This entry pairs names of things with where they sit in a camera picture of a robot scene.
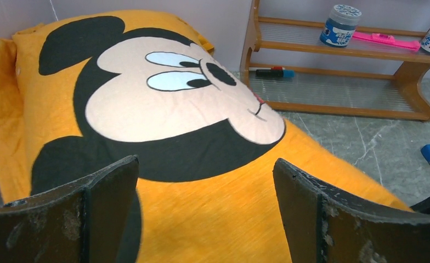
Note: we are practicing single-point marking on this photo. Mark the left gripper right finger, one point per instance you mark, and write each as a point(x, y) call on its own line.
point(324, 223)

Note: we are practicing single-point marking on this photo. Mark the pink plastic strip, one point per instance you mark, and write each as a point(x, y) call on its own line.
point(387, 40)

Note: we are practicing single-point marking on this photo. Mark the left blue white jar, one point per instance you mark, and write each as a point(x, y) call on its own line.
point(340, 25)

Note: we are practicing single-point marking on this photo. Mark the black blue marker pen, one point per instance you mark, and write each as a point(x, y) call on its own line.
point(274, 72)

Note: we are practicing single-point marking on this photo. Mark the orange Mickey Mouse pillowcase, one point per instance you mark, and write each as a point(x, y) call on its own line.
point(81, 93)

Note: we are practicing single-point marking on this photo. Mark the wooden three-tier shelf rack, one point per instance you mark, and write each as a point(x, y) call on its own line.
point(334, 92)

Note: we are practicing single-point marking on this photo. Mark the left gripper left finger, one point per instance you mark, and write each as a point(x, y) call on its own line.
point(92, 219)

